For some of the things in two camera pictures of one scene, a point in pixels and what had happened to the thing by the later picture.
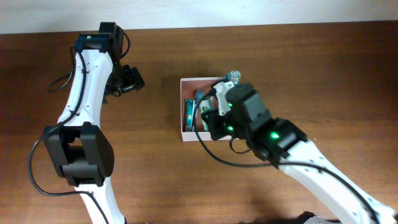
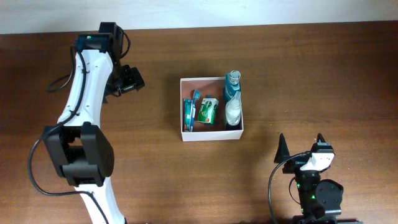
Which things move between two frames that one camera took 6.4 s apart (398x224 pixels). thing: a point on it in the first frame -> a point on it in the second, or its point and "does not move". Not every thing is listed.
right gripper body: x=230 y=120 -> x=295 y=166
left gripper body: x=124 y=78 does not move
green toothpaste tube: x=189 y=111 does not move
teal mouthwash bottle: x=234 y=76 does not move
